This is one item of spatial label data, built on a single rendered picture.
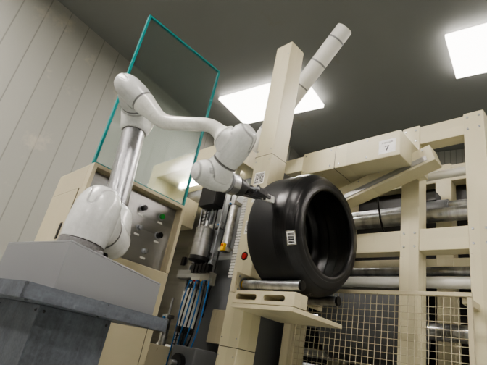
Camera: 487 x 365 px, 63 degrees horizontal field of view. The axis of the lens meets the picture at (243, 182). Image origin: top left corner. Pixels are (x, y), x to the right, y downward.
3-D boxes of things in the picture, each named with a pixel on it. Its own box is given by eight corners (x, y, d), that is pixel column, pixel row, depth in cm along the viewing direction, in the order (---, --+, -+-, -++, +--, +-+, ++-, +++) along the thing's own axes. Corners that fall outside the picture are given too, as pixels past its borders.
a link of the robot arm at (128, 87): (153, 85, 167) (158, 106, 179) (129, 61, 173) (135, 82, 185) (127, 101, 163) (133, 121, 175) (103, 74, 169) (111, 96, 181)
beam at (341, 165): (300, 175, 238) (303, 153, 244) (323, 192, 254) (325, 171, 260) (399, 153, 197) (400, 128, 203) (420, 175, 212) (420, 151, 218)
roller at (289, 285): (240, 279, 188) (247, 280, 191) (239, 288, 187) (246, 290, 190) (300, 279, 164) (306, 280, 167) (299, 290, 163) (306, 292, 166)
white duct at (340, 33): (233, 156, 297) (334, 22, 282) (245, 164, 305) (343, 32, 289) (240, 164, 288) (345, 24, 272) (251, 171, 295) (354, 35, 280)
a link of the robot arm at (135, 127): (72, 248, 145) (90, 264, 165) (117, 251, 146) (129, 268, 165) (119, 87, 182) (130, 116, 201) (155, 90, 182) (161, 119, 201)
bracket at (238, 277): (229, 291, 185) (232, 271, 189) (282, 310, 209) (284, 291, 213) (234, 292, 183) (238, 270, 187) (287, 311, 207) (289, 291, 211)
